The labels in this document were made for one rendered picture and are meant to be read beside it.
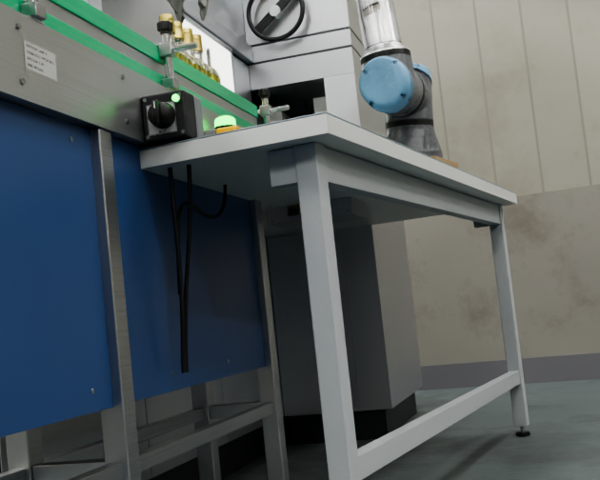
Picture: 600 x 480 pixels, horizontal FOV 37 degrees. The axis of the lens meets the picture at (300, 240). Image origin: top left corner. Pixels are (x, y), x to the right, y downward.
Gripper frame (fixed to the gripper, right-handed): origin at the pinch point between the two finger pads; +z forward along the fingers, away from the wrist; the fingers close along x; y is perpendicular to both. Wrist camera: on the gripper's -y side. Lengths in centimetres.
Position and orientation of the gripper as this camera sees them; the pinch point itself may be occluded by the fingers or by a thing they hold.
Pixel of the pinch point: (192, 18)
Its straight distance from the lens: 236.0
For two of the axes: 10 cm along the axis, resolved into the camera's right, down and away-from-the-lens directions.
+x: 9.6, -1.2, -2.7
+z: 1.0, 9.9, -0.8
